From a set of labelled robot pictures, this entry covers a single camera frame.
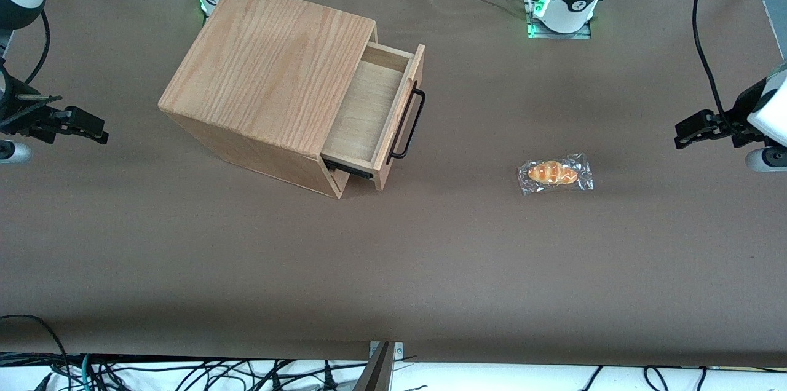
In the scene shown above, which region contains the bread roll in clear wrapper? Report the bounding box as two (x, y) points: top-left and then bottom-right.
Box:
(517, 152), (595, 196)

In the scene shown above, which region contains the dark angled bar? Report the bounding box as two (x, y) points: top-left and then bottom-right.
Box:
(352, 342), (395, 391)

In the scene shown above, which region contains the wooden drawer cabinet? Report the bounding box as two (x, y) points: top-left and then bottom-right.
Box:
(158, 0), (377, 199)

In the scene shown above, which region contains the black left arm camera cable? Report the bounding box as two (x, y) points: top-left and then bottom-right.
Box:
(692, 0), (737, 133)

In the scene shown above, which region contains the looped black cable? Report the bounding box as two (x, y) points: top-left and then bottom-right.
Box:
(0, 315), (69, 391)

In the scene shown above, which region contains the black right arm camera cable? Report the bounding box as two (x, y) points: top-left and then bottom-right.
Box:
(23, 10), (51, 85)

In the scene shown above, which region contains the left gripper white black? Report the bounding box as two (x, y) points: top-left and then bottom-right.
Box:
(674, 68), (787, 150)

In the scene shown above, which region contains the black metal drawer handle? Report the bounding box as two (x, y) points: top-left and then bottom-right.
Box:
(386, 81), (427, 165)

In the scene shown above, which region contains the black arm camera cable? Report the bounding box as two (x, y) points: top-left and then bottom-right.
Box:
(692, 0), (737, 133)
(23, 10), (51, 85)

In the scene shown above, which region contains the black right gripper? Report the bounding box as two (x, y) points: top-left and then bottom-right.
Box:
(0, 65), (109, 146)

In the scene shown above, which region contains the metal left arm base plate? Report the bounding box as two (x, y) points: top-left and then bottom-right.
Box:
(526, 0), (594, 40)

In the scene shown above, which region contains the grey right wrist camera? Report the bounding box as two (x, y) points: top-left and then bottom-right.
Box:
(0, 140), (32, 165)

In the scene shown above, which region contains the small metal table bracket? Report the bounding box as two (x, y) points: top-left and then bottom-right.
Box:
(369, 341), (404, 361)

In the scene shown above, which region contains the wooden drawer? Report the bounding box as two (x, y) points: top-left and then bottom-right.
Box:
(320, 42), (427, 192)

